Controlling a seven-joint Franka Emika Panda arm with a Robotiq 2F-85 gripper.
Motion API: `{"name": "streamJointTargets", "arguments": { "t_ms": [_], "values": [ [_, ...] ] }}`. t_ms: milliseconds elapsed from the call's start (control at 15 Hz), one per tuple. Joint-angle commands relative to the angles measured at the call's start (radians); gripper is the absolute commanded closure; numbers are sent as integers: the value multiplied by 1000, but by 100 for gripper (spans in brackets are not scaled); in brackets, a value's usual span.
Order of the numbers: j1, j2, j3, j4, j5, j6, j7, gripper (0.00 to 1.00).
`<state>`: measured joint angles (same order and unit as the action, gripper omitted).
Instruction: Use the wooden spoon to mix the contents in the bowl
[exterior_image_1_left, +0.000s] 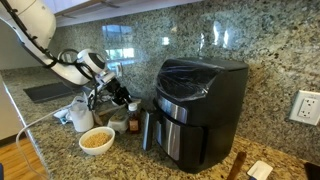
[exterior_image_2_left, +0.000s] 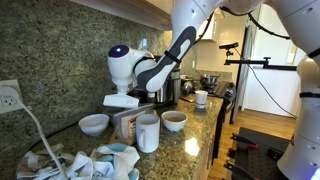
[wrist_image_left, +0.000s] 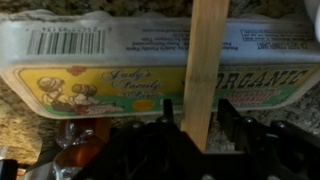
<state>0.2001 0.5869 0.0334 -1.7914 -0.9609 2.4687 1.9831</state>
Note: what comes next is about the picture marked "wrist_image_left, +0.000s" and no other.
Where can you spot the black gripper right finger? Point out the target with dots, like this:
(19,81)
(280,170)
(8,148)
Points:
(230,120)

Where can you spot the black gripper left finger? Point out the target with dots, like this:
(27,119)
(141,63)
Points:
(168,111)

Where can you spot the light wooden spoon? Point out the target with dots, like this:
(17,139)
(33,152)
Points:
(203,73)

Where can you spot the brown bottle with white cap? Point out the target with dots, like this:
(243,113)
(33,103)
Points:
(80,150)

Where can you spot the empty white bowl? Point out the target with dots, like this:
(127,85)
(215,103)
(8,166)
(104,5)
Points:
(314,16)

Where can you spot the egg carton with yellow label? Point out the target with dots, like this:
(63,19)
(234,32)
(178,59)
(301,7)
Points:
(100,60)

